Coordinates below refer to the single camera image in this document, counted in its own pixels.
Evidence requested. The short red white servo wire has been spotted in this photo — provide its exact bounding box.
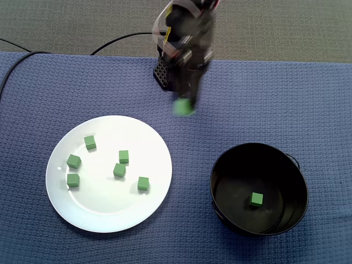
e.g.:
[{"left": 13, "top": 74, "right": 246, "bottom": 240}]
[{"left": 189, "top": 0, "right": 222, "bottom": 17}]

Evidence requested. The thin black cable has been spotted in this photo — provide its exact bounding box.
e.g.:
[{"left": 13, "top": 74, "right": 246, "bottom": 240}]
[{"left": 0, "top": 37, "right": 32, "bottom": 53}]

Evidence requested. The blue woven table mat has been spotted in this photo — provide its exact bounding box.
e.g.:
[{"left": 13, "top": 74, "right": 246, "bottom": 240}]
[{"left": 0, "top": 51, "right": 352, "bottom": 264}]

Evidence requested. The long red white servo wire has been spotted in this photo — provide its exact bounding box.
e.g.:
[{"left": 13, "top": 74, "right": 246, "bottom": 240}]
[{"left": 152, "top": 0, "right": 173, "bottom": 53}]

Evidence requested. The thick black cable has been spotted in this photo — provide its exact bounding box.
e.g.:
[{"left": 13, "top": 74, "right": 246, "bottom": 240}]
[{"left": 0, "top": 51, "right": 52, "bottom": 97}]

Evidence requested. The black round metal container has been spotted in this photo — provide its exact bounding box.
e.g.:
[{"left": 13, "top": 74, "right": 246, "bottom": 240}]
[{"left": 210, "top": 142, "right": 310, "bottom": 237}]

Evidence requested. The black cable with plug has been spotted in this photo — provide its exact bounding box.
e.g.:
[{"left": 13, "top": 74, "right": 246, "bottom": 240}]
[{"left": 90, "top": 31, "right": 160, "bottom": 57}]

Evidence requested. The white round plate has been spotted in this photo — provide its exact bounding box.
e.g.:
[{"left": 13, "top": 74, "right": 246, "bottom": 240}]
[{"left": 45, "top": 115, "right": 173, "bottom": 234}]

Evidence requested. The black honeycomb robot base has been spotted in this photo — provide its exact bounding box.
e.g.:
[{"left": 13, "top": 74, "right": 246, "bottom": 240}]
[{"left": 153, "top": 45, "right": 170, "bottom": 91}]

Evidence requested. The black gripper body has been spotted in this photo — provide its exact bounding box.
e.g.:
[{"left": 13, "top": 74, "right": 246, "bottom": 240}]
[{"left": 169, "top": 59, "right": 211, "bottom": 93}]

